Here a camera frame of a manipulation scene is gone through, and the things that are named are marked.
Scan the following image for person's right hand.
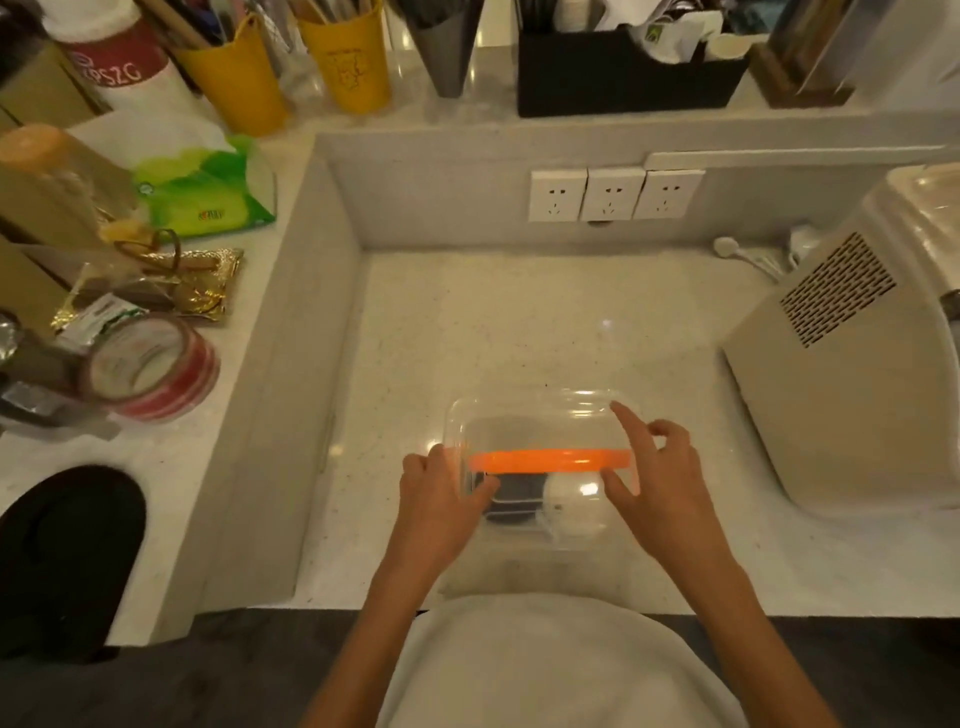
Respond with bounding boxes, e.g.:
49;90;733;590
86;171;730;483
602;402;735;580

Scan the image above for person's left hand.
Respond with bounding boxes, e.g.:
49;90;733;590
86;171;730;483
382;444;501;573

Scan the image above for clear container with orange rim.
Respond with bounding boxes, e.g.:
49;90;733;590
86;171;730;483
444;387;646;554

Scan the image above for person's right forearm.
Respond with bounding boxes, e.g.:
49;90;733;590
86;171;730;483
672;555;843;728

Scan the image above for person's left forearm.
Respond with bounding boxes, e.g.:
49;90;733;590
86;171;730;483
298;558;454;728

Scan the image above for beige appliance with vent grille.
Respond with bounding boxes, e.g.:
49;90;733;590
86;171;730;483
722;163;960;520

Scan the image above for person's white shirt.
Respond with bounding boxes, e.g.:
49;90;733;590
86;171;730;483
375;594;751;728

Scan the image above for gold tray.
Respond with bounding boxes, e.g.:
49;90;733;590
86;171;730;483
51;246;246;325

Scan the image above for red and white tape roll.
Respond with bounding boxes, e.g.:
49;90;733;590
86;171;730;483
78;313;222;423

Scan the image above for black organizer box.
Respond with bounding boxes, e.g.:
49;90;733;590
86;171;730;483
516;24;751;120

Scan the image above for wooden holder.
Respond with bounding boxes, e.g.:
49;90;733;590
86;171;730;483
748;0;897;111

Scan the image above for white packets in organizer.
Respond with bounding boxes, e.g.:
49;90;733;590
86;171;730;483
555;0;753;66

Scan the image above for green tissue pack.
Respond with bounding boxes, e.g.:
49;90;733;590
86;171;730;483
132;135;278;240

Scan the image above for white and green sachet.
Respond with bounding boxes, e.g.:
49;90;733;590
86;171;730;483
55;292;149;355

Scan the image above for black rounded object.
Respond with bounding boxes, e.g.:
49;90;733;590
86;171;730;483
0;465;148;663

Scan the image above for grey cup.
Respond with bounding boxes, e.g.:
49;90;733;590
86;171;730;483
396;0;486;99

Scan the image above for yellow cup with drawing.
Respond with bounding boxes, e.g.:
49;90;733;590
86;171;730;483
296;3;393;117

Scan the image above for plain yellow cup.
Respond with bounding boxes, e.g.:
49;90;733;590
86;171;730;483
172;13;291;138

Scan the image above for clear bottle with orange cap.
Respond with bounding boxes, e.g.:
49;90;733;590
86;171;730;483
0;123;140;252

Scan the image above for white bottle with red label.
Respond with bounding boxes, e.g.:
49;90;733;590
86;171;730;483
37;0;207;117

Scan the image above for brown cardboard box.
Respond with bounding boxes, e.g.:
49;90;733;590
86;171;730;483
0;33;102;132

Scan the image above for white plug with cable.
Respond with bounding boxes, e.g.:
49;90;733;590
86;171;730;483
712;225;822;284

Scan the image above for white wall socket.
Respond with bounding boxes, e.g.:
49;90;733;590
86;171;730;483
633;169;706;222
528;168;588;224
580;167;647;223

